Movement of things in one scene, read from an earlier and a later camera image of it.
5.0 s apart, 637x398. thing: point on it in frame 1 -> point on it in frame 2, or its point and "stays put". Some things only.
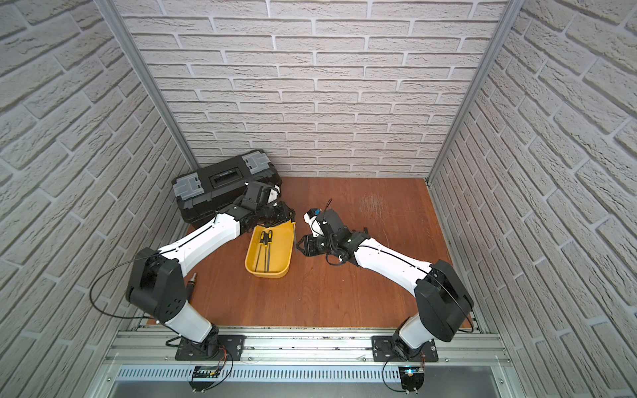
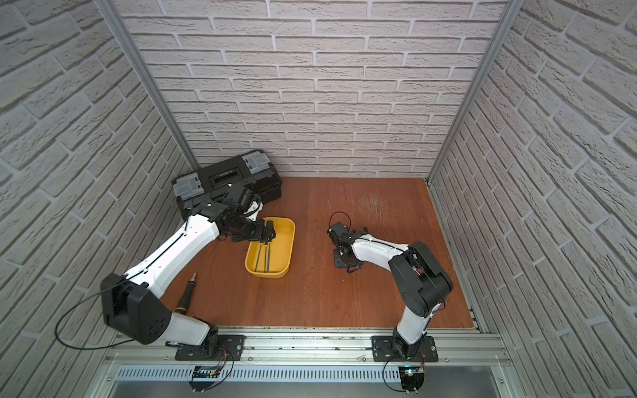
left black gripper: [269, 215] -> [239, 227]
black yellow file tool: [261, 244] stays put
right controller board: [411, 378] stays put
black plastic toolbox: [201, 194] stays put
